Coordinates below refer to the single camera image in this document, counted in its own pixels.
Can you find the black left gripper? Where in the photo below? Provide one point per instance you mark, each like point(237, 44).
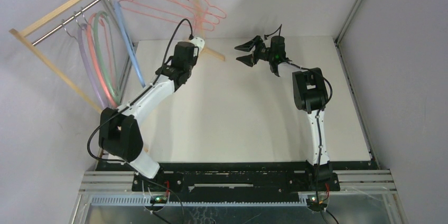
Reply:
point(194, 58)

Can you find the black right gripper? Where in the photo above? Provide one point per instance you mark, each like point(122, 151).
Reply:
point(259, 51)

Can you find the blue plastic hanger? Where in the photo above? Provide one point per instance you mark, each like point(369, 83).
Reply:
point(127, 40)

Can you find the green plastic hanger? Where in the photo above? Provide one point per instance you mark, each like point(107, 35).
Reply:
point(102, 55)

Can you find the pink curved plastic hanger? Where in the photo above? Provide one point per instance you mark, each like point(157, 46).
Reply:
point(102, 78)

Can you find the purple plastic hanger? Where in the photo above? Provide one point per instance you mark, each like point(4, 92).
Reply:
point(79, 39)

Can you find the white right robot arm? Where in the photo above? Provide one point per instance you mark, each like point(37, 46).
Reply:
point(311, 93)

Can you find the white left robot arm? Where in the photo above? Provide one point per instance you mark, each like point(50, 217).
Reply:
point(119, 129)

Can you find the metal rack hanging rod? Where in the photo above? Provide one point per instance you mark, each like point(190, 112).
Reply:
point(56, 13)

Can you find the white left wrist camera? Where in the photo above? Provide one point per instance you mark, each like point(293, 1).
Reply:
point(199, 44)

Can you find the left aluminium frame post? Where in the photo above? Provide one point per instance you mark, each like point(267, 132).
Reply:
point(108, 6)

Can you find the aluminium frame post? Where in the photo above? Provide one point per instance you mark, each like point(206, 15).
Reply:
point(347, 22)
point(108, 6)

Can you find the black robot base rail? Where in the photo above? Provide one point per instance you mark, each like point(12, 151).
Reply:
point(236, 183)

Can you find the right aluminium frame post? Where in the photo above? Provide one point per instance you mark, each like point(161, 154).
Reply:
point(347, 22)

